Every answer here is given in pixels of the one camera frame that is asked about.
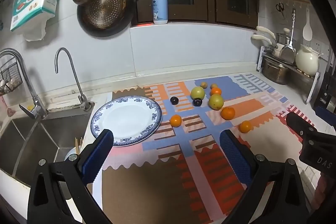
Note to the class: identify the small brown fruit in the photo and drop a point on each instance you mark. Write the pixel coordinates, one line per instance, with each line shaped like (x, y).
(214, 86)
(204, 85)

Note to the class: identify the white pump soap bottle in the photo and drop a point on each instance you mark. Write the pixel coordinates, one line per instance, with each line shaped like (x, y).
(160, 7)

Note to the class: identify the colourful patterned table mat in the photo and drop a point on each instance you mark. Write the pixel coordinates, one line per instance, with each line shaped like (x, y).
(157, 187)

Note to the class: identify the stainless steel sink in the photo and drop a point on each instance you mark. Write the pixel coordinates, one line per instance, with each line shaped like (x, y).
(39, 140)

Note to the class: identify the wooden chopsticks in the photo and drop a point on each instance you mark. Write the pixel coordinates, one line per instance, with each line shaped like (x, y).
(78, 144)

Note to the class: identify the copper perforated strainer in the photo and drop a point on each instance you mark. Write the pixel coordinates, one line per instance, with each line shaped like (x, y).
(105, 8)

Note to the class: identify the black scissors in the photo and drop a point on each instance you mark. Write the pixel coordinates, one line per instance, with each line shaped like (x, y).
(280, 8)

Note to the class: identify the white ceramic teapot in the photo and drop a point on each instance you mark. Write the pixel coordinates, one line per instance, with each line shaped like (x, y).
(307, 61)

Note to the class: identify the thin curved steel faucet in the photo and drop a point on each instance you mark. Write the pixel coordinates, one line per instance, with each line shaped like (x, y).
(76, 82)

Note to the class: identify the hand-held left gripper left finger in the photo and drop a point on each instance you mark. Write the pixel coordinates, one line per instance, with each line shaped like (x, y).
(98, 153)

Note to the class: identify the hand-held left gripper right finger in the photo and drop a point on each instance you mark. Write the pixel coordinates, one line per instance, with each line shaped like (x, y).
(235, 155)

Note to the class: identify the blue rimmed white plate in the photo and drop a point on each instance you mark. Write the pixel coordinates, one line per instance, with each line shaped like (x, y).
(126, 119)

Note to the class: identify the white plastic bag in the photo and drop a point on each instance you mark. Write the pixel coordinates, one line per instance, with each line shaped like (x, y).
(35, 27)

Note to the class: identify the white metal dish rack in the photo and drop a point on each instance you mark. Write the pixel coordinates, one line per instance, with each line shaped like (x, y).
(313, 87)

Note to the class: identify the white rice spoon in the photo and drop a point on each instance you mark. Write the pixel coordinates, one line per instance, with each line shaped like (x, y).
(307, 29)

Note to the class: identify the green round fruit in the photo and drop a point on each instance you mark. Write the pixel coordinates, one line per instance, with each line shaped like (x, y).
(216, 101)
(197, 92)

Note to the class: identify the pink cloth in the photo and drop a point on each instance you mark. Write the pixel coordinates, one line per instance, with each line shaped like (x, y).
(6, 107)

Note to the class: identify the dark purple plum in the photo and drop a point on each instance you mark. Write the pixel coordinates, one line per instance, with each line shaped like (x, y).
(197, 102)
(174, 100)

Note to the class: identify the orange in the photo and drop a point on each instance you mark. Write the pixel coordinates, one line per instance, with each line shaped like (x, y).
(227, 113)
(175, 120)
(215, 91)
(245, 126)

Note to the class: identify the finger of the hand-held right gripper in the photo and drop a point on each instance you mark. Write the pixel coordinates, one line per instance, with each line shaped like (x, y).
(299, 123)

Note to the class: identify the large steel pot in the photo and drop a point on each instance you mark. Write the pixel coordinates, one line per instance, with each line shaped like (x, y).
(275, 71)

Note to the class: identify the large steel faucet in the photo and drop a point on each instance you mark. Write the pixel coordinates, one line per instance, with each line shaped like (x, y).
(34, 98)

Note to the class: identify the white power outlet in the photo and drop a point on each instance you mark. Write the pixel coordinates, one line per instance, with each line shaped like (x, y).
(319, 47)

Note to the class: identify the steel spatula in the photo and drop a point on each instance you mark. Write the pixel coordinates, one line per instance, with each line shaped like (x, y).
(287, 53)

